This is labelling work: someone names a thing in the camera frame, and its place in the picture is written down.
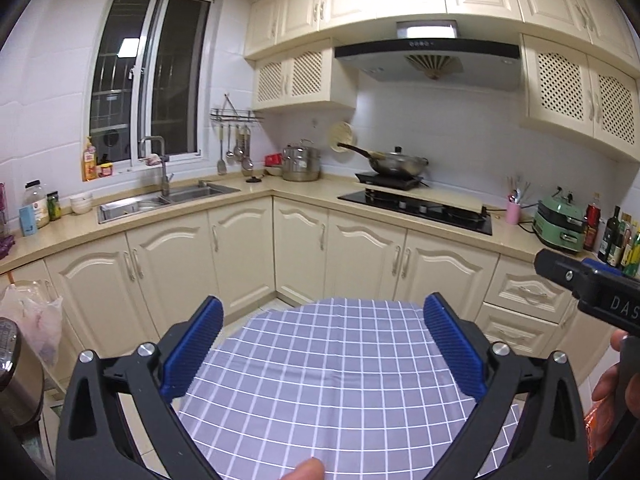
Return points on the purple checked tablecloth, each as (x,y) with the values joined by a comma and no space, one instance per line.
(325,360)

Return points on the steel faucet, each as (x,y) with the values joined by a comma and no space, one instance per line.
(164,180)

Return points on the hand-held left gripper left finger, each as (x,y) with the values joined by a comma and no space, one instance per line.
(192,347)

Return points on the jar with black lid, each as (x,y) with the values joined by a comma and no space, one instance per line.
(37,205)

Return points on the green electric cooker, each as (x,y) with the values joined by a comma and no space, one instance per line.
(557,222)

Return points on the yellow green bottle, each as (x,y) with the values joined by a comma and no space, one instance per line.
(634,257)

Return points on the sliding window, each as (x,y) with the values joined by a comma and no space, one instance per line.
(175,75)

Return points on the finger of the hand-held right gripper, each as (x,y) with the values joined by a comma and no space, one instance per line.
(602,266)
(555,265)

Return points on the steel double sink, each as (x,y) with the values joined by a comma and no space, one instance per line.
(135,207)

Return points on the steel spatula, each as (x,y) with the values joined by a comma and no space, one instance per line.
(222,166)

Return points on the steel skimmer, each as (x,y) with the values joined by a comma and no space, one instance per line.
(247,162)

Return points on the blue carton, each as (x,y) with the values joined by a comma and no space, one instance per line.
(28,222)

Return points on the black wall utensil rack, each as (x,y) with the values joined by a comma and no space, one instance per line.
(237,114)

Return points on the steel slotted spoon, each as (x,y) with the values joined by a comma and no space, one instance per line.
(239,152)

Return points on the stack of white bowls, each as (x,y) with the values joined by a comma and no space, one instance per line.
(80,203)

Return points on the small green bottle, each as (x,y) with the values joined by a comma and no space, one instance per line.
(54,207)

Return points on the steel ladle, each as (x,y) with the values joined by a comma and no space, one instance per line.
(230,154)

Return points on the bundle of chopsticks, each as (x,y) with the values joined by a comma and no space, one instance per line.
(516,191)

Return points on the black induction cooker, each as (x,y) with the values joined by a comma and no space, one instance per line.
(387,181)

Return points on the person's left hand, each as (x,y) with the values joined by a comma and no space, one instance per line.
(305,470)

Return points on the orange bag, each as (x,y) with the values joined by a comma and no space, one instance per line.
(595,430)

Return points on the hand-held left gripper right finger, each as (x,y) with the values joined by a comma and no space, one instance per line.
(455,347)

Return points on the large lattice door cabinet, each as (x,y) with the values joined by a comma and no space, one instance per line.
(565,85)

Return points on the steel steamer pot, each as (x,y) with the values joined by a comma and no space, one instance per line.
(300,165)

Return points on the olive oil bottle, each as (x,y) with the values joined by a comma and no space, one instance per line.
(625,242)

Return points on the beige board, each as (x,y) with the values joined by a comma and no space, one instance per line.
(455,199)

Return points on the small lattice door cabinet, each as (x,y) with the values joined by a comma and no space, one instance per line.
(305,75)

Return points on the pink cup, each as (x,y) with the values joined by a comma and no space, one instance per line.
(513,213)

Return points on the red container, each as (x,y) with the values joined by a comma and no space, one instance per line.
(273,160)

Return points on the cream round strainer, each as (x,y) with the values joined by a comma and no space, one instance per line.
(341,134)

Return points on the dark green bottle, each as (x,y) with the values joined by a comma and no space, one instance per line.
(609,240)

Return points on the steel rice cooker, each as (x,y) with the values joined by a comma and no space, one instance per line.
(17,375)

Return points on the steel wok with lid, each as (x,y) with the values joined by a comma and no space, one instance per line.
(400,164)

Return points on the hanging plastic bag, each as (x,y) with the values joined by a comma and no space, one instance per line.
(35,320)

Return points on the cream base cabinets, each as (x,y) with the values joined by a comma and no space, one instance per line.
(240,255)

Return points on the person's right hand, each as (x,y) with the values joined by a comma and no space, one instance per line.
(607,385)

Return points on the range hood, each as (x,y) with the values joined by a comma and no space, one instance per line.
(430,62)

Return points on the black gas stove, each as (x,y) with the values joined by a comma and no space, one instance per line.
(415,210)

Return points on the white bowl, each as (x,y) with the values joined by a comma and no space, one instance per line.
(273,170)

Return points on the red purple utensil rack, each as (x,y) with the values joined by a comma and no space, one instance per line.
(5,245)

